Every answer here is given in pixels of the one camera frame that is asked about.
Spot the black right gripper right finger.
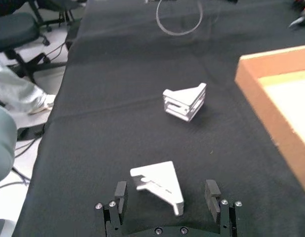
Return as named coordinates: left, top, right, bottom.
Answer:
left=204, top=179, right=243, bottom=237

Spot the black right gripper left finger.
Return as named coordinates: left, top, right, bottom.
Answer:
left=94, top=181, right=129, bottom=237

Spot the white three-armed plastic piece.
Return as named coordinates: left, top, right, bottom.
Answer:
left=162, top=82, right=208, bottom=122
left=130, top=160, right=185, bottom=217

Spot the black table cloth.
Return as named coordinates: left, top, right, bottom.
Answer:
left=12, top=0, right=305, bottom=237

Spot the shallow brown cardboard tray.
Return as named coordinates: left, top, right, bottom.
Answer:
left=234, top=44, right=305, bottom=198

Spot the grey-green padded chair seat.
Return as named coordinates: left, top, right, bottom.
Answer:
left=0, top=103, right=18, bottom=185

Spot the person's leg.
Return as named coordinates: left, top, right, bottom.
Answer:
left=0, top=54, right=56, bottom=116

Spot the white tape roll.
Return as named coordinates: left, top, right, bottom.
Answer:
left=155, top=0, right=204, bottom=37

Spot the black office chair base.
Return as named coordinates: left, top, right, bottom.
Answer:
left=28, top=0, right=87, bottom=33

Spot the dark office chair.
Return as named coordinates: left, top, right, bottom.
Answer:
left=0, top=0, right=69, bottom=83

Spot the black floor cable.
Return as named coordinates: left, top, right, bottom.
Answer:
left=0, top=165, right=32, bottom=191

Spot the black corded tool, red switch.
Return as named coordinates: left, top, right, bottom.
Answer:
left=288, top=0, right=305, bottom=29

